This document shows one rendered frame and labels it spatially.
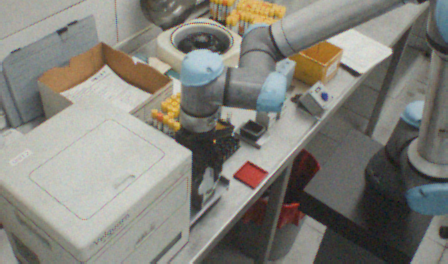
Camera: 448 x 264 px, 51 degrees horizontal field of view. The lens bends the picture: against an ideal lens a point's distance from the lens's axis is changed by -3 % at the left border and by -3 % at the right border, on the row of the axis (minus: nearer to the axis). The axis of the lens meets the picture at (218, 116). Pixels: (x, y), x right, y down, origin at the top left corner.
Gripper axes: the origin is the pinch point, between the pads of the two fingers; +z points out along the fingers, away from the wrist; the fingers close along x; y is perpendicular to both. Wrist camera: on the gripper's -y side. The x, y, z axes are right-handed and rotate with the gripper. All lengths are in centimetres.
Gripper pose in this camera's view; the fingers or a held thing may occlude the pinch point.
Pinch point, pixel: (200, 181)
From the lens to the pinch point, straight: 112.0
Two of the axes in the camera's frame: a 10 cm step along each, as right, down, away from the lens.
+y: -6.0, 5.0, -6.3
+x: 8.0, 4.4, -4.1
